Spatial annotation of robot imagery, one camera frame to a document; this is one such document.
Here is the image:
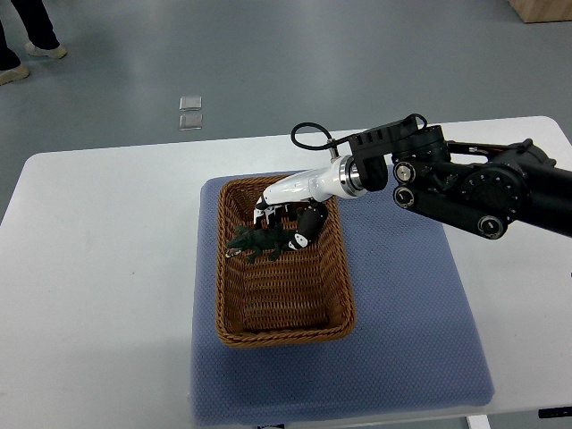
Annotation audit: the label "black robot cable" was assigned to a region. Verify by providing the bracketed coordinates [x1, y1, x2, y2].
[290, 121, 354, 163]

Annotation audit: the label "wooden cabinet corner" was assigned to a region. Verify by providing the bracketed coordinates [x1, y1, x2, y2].
[509, 0, 572, 23]

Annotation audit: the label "blue foam mat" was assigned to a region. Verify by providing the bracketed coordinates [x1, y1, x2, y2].
[190, 175, 494, 426]

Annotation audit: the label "upper clear floor plate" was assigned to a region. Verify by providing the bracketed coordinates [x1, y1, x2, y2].
[179, 96, 202, 112]

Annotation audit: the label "lower clear floor plate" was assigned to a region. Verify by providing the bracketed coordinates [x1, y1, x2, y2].
[179, 114, 203, 130]

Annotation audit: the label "clear floor plate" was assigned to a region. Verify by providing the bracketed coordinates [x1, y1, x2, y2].
[179, 96, 202, 112]
[179, 114, 203, 130]

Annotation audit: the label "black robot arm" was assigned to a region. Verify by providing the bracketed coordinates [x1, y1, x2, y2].
[345, 114, 571, 240]

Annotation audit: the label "dark green toy crocodile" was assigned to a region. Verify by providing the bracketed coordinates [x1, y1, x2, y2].
[225, 225, 294, 264]

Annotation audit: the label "person's beige shoe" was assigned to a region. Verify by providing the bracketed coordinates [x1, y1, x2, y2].
[24, 42, 68, 60]
[0, 64, 29, 86]

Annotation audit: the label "person's left beige shoe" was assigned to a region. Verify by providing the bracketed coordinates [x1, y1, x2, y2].
[24, 42, 68, 60]

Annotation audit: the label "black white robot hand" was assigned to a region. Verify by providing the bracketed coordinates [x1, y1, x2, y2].
[253, 156, 366, 250]

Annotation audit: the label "person's right beige shoe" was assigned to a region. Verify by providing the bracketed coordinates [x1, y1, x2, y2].
[0, 64, 29, 86]

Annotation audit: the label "brown wicker basket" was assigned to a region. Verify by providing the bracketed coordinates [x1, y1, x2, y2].
[215, 176, 356, 348]

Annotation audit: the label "person's dark trouser legs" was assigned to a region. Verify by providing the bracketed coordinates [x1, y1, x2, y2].
[1, 0, 60, 72]

